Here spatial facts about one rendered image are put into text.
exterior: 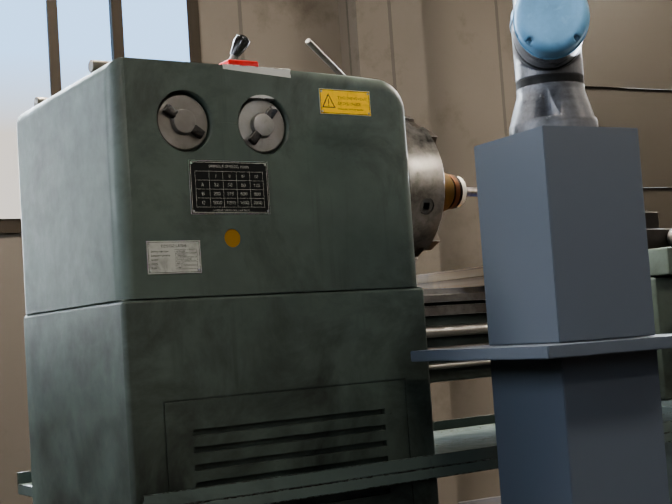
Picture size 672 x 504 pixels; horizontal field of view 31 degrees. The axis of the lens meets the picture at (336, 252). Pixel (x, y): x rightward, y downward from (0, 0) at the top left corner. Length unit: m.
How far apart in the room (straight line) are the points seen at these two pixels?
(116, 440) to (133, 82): 0.58
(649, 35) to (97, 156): 4.04
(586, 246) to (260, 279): 0.54
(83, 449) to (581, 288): 0.88
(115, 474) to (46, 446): 0.32
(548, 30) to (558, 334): 0.48
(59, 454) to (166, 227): 0.49
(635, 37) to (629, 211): 3.66
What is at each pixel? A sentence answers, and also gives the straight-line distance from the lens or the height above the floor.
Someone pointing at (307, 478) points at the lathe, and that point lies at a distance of 2.02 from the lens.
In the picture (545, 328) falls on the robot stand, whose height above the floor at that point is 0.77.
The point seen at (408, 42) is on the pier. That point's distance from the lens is 4.83.
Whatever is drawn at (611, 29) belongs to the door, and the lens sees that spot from 5.59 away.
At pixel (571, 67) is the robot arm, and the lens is 2.07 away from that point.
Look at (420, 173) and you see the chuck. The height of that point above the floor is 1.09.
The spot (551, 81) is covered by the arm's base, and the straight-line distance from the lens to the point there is 2.05.
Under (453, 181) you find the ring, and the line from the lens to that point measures 2.58.
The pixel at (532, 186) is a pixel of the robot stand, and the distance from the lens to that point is 1.97.
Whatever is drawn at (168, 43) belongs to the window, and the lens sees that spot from 4.52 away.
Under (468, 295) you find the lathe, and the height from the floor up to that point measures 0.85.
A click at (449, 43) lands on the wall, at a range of 5.11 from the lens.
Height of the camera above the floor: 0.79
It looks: 4 degrees up
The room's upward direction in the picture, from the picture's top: 4 degrees counter-clockwise
